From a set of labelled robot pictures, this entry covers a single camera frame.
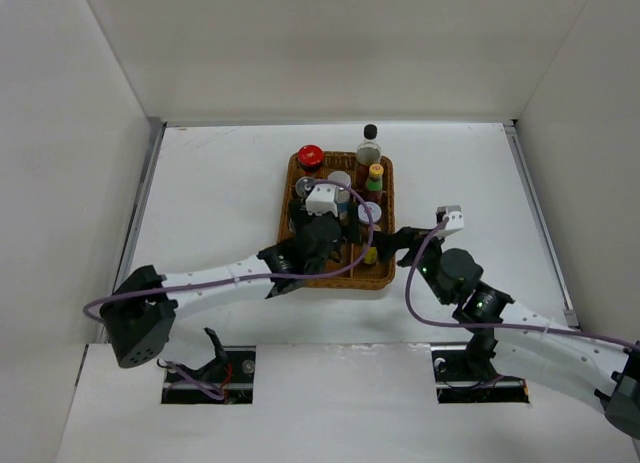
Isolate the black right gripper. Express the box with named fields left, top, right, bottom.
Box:
left=372, top=226, right=452, bottom=305

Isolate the silver lid white pepper jar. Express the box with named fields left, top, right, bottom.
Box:
left=328, top=171, right=351, bottom=220

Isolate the clear salt grinder black top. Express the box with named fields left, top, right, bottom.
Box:
left=294, top=176, right=316, bottom=200

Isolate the yellow label sesame oil bottle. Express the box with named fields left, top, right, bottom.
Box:
left=361, top=246, right=379, bottom=266

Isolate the white lid red label jar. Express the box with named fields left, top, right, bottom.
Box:
left=357, top=201, right=382, bottom=234

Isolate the green label chili sauce bottle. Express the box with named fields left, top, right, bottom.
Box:
left=362, top=163, right=384, bottom=203

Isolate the red lid chili sauce jar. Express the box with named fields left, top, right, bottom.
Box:
left=297, top=144, right=324, bottom=176

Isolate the tall dark soy sauce bottle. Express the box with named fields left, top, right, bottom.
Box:
left=354, top=124, right=382, bottom=188

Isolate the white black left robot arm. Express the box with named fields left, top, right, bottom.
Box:
left=99, top=204, right=361, bottom=369

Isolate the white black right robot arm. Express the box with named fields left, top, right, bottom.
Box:
left=373, top=224, right=639, bottom=438

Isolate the brown wicker divided basket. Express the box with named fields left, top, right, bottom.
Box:
left=277, top=150, right=397, bottom=290

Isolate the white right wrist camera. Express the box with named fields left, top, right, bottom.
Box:
left=436, top=205, right=465, bottom=238

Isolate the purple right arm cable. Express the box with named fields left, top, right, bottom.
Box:
left=404, top=220, right=640, bottom=389

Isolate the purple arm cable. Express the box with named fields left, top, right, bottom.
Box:
left=404, top=220, right=640, bottom=389
left=82, top=181, right=375, bottom=402

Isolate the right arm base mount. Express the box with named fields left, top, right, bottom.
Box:
left=431, top=335, right=530, bottom=404

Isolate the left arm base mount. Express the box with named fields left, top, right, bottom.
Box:
left=156, top=328, right=257, bottom=405

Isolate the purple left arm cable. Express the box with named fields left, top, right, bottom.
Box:
left=82, top=181, right=375, bottom=402

